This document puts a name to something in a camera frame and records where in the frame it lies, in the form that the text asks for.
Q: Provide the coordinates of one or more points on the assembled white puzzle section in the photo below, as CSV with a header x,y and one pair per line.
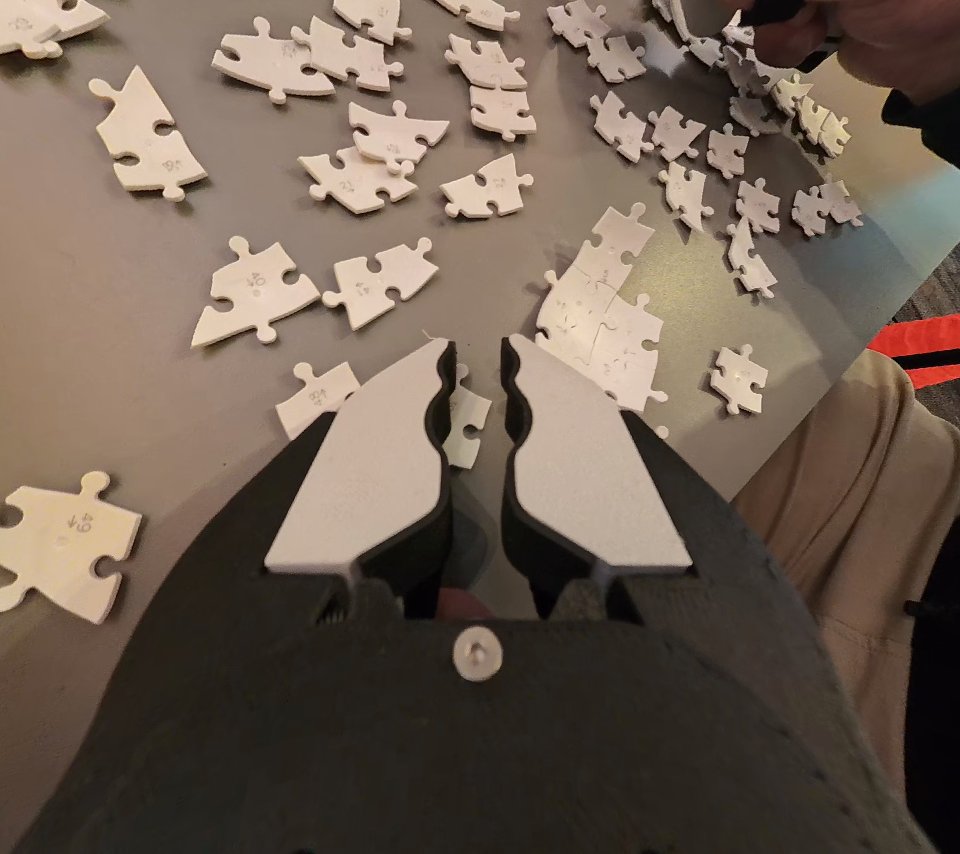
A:
x,y
596,314

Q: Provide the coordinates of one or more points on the orange and black bag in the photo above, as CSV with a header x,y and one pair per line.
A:
x,y
922,336

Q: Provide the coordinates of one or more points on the white puzzle pieces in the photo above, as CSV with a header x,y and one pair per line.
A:
x,y
146,133

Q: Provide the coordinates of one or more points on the person's beige clothing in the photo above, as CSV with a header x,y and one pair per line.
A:
x,y
825,531

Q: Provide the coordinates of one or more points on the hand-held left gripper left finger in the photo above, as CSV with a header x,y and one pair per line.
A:
x,y
367,479

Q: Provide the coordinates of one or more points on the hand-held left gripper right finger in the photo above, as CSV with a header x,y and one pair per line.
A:
x,y
592,486

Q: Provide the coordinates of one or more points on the dark cloth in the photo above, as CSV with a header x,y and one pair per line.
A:
x,y
937,644

